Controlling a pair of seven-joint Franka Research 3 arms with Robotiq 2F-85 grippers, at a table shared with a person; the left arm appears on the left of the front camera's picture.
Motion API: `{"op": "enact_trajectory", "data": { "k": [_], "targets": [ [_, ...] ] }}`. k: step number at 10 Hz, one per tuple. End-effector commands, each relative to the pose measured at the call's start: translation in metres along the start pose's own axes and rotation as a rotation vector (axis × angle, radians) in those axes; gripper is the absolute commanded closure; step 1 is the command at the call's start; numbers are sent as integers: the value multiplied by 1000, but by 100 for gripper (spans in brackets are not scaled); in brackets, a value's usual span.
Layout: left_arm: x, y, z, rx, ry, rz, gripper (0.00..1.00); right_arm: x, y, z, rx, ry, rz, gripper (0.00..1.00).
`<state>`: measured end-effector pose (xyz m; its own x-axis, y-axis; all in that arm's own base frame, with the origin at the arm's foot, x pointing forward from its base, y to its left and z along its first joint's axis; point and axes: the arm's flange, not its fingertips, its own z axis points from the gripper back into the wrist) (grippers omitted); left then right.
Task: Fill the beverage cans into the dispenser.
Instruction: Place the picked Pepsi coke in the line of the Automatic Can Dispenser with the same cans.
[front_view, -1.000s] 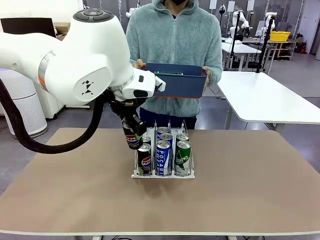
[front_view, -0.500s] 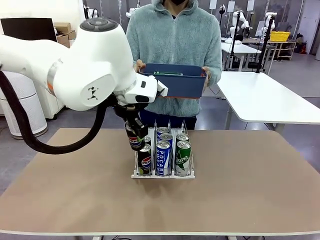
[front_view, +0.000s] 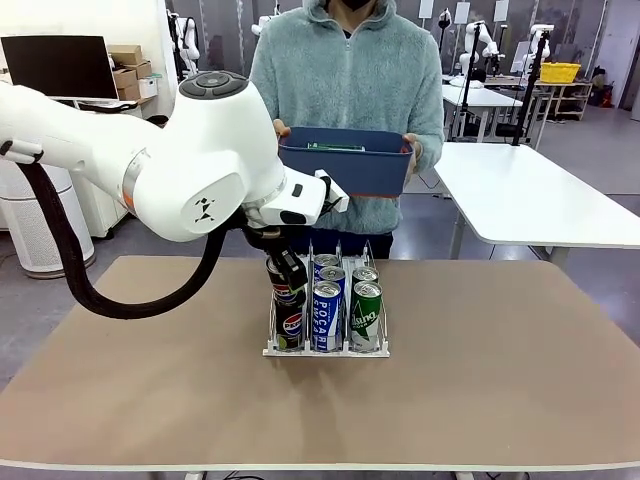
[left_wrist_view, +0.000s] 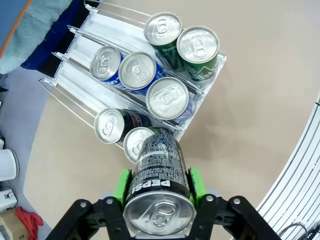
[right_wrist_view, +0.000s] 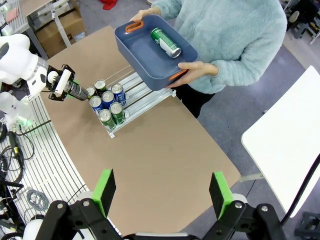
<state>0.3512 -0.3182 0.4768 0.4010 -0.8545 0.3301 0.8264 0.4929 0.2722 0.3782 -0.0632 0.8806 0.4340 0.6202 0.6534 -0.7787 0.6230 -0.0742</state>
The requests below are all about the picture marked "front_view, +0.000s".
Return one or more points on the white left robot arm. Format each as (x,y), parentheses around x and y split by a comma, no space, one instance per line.
(200,150)

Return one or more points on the person's right forearm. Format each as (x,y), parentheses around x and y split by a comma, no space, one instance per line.
(264,107)

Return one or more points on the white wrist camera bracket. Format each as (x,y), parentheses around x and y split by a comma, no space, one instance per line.
(334,192)

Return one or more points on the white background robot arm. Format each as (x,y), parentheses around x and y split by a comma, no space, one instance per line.
(537,47)
(475,47)
(262,24)
(186,40)

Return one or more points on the person in teal fleece jacket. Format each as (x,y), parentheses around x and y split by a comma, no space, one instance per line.
(350,85)

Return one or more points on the black tripod pole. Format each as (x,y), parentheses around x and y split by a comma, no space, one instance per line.
(530,90)
(466,85)

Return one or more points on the person's right hand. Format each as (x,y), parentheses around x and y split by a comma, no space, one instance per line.
(282,130)

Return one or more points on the clear acrylic can rack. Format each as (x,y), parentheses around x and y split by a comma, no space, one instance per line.
(325,352)

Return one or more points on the red canister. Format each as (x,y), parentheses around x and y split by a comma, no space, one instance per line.
(605,95)

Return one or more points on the small white box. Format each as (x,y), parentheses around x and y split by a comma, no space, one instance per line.
(148,87)

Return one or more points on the black computer monitor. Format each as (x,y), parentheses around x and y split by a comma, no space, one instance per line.
(57,67)

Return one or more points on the black Pepsi can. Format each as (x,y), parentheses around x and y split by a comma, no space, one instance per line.
(277,280)
(288,325)

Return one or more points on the white cabinet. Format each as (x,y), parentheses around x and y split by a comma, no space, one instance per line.
(100,210)

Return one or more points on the white cylindrical air purifier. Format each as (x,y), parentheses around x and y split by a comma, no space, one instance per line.
(30,235)

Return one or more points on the yellow plastic crate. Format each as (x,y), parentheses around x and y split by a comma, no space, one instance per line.
(560,72)

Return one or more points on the person's left forearm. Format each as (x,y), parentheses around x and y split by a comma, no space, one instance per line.
(430,135)

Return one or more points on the white table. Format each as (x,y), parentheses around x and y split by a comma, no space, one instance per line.
(525,200)
(480,99)

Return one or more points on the green Chilsung cider can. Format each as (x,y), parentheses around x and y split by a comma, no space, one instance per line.
(365,275)
(366,315)

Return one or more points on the small cardboard box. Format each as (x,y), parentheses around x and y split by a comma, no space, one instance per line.
(129,92)
(142,70)
(125,54)
(125,77)

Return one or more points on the wooden shelf table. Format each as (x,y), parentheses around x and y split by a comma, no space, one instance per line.
(565,97)

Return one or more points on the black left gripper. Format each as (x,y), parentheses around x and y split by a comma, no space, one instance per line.
(265,240)

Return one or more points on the person's left hand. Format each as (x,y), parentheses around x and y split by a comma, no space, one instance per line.
(416,150)

